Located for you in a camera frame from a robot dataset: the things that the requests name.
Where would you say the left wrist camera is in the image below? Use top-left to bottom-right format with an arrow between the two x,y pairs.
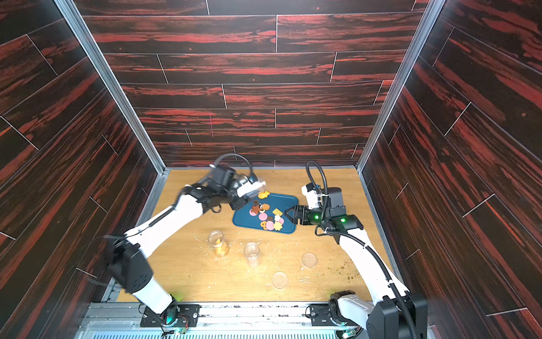
208,165 -> 248,191

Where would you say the clear jar with yellow cookies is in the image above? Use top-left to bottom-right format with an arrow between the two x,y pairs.
207,230 -> 230,258

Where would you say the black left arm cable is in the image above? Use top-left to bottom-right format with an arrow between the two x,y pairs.
185,153 -> 255,213

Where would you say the clear jar with mixed cookies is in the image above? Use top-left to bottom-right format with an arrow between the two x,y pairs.
244,242 -> 262,268

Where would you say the aluminium frame post left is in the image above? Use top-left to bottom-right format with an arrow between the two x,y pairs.
54,0 -> 168,184

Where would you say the aluminium frame post right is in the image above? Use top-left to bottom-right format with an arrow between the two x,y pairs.
356,0 -> 447,172

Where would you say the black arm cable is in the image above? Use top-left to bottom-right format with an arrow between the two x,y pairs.
185,153 -> 255,213
305,160 -> 418,339

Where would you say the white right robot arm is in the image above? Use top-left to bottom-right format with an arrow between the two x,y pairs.
285,205 -> 428,338

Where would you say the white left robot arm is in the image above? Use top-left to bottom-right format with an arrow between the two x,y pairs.
107,182 -> 265,319

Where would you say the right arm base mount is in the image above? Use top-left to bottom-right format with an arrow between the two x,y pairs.
304,290 -> 355,326

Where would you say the aluminium frame post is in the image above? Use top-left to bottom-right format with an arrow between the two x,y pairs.
356,0 -> 447,172
54,0 -> 168,184

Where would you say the clear jar with pink cookie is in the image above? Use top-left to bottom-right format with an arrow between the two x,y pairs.
242,182 -> 266,199

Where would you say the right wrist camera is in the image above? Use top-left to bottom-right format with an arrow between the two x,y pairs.
301,183 -> 344,210

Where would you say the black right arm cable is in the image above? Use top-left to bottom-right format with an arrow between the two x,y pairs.
305,160 -> 418,339

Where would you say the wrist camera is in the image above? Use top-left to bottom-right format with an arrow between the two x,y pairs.
301,183 -> 344,210
208,165 -> 248,191

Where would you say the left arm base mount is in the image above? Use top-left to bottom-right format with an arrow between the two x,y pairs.
140,300 -> 201,338

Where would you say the teal plastic tray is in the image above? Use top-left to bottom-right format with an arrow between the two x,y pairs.
232,193 -> 299,234

